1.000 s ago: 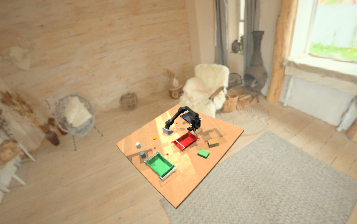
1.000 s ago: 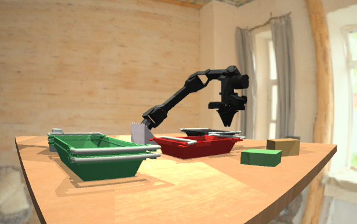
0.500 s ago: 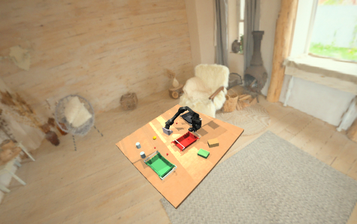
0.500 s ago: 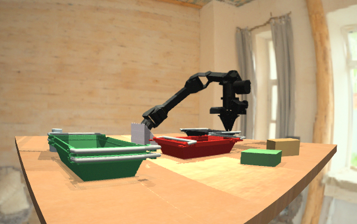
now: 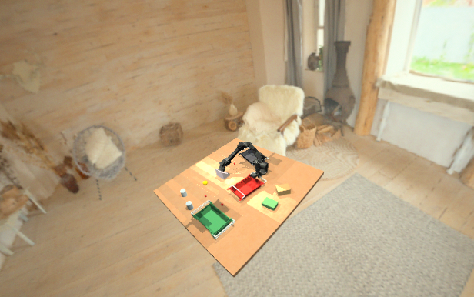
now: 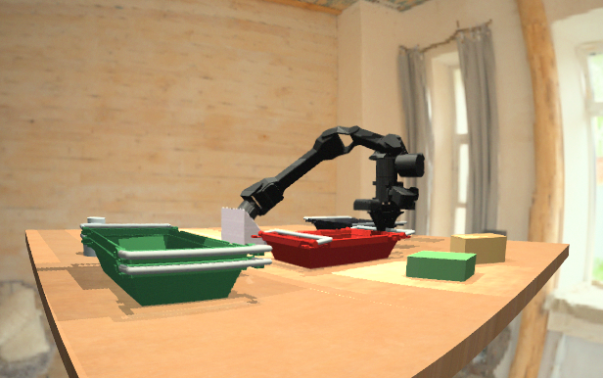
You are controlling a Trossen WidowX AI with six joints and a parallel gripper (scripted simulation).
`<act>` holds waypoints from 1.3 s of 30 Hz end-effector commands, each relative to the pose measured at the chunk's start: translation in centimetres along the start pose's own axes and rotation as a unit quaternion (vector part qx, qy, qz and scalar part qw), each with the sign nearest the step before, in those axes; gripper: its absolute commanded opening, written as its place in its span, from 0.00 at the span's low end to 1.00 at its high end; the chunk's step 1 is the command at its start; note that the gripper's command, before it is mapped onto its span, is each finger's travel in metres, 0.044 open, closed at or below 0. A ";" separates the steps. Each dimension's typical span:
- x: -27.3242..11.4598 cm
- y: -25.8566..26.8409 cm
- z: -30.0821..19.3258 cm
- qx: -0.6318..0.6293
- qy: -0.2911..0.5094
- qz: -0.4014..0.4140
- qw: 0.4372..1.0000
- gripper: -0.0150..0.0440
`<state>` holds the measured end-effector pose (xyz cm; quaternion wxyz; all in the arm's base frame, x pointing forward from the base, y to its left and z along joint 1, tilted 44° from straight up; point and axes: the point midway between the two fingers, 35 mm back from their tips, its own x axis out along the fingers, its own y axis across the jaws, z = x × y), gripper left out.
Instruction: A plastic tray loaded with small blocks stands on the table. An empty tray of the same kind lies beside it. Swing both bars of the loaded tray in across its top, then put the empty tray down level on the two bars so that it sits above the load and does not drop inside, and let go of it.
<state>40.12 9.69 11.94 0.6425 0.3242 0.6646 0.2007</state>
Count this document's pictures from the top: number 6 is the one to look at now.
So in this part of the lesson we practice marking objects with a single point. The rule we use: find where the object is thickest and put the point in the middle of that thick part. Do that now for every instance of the red plastic tray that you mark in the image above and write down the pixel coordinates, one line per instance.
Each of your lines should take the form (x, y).
(349, 245)

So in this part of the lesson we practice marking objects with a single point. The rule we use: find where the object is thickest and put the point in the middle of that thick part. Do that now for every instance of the green rectangular block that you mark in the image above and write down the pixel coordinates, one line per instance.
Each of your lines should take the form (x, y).
(441, 266)

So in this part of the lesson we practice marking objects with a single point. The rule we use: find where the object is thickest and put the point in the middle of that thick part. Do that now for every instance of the grey cylinder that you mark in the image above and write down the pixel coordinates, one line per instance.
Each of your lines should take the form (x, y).
(100, 220)
(87, 251)

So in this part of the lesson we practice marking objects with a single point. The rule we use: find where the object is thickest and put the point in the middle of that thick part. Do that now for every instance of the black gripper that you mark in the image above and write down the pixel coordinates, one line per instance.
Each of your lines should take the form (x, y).
(383, 214)

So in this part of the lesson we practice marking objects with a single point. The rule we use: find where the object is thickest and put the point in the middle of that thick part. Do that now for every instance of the tan block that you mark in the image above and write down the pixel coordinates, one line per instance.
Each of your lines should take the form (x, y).
(490, 248)

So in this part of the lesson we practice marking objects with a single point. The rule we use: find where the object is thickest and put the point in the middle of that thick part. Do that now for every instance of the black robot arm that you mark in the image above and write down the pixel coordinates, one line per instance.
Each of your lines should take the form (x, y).
(390, 155)

